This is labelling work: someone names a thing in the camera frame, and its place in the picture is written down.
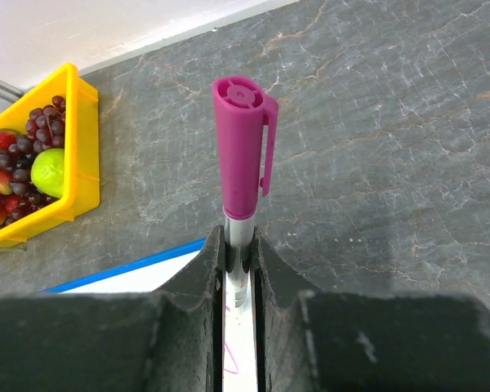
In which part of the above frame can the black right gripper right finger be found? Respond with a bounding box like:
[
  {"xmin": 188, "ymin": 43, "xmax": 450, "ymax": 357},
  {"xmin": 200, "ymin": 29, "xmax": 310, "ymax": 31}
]
[{"xmin": 251, "ymin": 232, "xmax": 490, "ymax": 391}]

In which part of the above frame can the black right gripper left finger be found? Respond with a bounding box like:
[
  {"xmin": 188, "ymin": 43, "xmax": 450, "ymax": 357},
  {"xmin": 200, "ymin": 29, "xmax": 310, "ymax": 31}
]
[{"xmin": 0, "ymin": 226, "xmax": 225, "ymax": 391}]

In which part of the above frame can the blue framed whiteboard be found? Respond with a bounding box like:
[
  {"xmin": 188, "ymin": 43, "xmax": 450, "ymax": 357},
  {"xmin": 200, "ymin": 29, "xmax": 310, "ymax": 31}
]
[{"xmin": 47, "ymin": 238, "xmax": 258, "ymax": 391}]

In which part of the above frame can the magenta capped whiteboard marker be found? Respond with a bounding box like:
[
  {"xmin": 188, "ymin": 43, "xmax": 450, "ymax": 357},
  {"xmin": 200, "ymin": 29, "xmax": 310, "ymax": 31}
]
[{"xmin": 212, "ymin": 76, "xmax": 278, "ymax": 309}]

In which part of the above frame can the yellow plastic fruit bin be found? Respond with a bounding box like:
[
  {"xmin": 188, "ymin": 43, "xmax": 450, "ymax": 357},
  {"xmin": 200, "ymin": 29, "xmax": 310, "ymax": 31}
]
[{"xmin": 0, "ymin": 63, "xmax": 100, "ymax": 252}]

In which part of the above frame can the green apple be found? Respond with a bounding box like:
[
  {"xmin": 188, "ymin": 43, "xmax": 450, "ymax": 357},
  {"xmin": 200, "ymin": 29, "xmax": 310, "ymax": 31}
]
[{"xmin": 30, "ymin": 149, "xmax": 65, "ymax": 198}]

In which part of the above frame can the dark purple grape bunch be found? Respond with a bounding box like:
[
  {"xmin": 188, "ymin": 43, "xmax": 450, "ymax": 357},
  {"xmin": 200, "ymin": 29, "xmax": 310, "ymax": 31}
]
[{"xmin": 5, "ymin": 96, "xmax": 66, "ymax": 225}]

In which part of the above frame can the aluminium frame rail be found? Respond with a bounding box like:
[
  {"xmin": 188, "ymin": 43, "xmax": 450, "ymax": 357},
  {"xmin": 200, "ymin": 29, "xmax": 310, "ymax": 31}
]
[{"xmin": 0, "ymin": 79, "xmax": 24, "ymax": 103}]

